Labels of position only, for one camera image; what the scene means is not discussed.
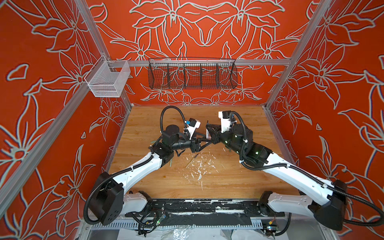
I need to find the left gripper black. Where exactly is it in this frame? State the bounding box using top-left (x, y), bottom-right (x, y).
top-left (170, 131), bottom-right (210, 153)

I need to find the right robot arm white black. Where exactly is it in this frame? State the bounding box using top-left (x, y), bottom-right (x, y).
top-left (206, 111), bottom-right (384, 231)

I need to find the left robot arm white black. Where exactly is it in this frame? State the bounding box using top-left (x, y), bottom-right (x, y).
top-left (83, 106), bottom-right (212, 226)

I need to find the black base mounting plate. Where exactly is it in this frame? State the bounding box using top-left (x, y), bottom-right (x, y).
top-left (133, 199), bottom-right (286, 218)

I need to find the clear plastic bin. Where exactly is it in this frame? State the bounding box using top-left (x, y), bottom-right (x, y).
top-left (85, 56), bottom-right (131, 98)

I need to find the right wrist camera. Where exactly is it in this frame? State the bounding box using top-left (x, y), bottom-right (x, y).
top-left (218, 111), bottom-right (236, 133)

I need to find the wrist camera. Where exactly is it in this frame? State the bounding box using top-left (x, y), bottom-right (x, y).
top-left (186, 118), bottom-right (201, 140)
top-left (218, 111), bottom-right (236, 133)

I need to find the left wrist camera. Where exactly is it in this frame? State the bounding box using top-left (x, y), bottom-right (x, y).
top-left (186, 118), bottom-right (201, 140)

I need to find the black wire basket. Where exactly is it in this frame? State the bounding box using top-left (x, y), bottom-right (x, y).
top-left (148, 57), bottom-right (239, 90)

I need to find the grey cable duct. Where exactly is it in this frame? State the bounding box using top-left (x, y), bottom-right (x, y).
top-left (90, 219), bottom-right (263, 231)

